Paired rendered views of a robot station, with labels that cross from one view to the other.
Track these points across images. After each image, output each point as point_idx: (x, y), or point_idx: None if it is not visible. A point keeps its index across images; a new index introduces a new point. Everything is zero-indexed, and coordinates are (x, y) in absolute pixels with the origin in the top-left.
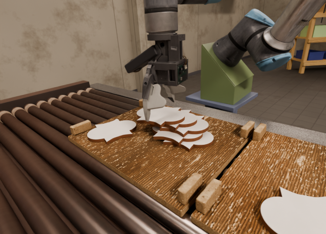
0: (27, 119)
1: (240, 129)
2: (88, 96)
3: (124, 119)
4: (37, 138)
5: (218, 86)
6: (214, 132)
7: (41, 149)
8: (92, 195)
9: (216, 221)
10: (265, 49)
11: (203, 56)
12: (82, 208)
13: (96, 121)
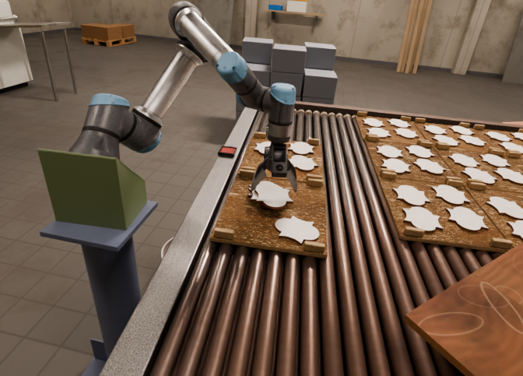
0: (339, 356)
1: (254, 173)
2: (196, 365)
3: (272, 235)
4: (348, 286)
5: (136, 196)
6: None
7: (350, 270)
8: (342, 218)
9: None
10: (156, 130)
11: (120, 173)
12: (352, 213)
13: (279, 269)
